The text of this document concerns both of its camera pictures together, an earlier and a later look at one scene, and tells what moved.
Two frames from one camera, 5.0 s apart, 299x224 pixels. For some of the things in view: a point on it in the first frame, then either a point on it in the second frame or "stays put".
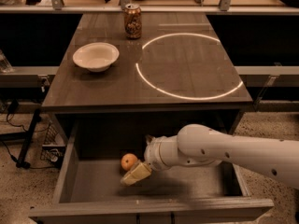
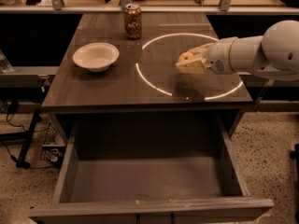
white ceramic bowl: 96,56 stays put
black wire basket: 53,147 stays put
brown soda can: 133,20 stays put
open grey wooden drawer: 89,189 stays put
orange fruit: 128,161 -> 185,56
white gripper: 152,155 -> 218,58
